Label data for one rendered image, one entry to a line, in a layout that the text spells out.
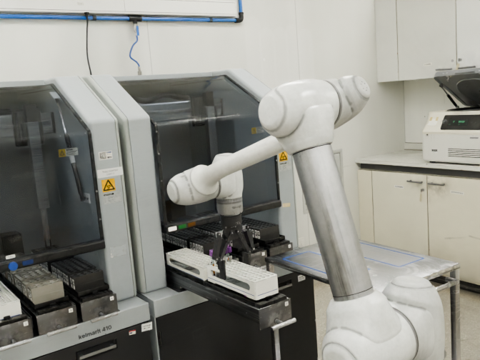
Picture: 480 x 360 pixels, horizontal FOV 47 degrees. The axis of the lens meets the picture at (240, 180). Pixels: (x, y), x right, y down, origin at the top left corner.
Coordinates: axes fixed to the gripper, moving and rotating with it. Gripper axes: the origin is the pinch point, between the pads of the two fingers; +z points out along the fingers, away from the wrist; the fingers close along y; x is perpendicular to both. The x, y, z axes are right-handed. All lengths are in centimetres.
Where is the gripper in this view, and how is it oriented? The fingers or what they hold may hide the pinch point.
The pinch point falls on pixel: (235, 268)
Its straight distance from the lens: 197.6
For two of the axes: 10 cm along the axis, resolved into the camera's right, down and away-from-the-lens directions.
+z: 0.8, 9.9, 1.5
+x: -5.9, -0.8, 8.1
